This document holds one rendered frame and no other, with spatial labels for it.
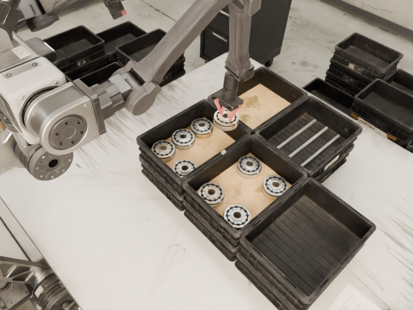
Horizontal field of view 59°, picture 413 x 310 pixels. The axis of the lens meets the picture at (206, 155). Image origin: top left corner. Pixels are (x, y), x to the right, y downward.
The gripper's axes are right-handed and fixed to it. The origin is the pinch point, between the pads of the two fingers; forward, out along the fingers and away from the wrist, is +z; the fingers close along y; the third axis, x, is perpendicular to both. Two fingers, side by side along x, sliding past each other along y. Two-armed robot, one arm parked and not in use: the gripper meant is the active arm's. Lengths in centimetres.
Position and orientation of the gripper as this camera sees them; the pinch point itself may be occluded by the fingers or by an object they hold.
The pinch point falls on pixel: (225, 115)
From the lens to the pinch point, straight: 149.6
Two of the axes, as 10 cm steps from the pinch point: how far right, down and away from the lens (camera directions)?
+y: -6.9, -5.6, 4.5
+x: -7.2, 4.6, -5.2
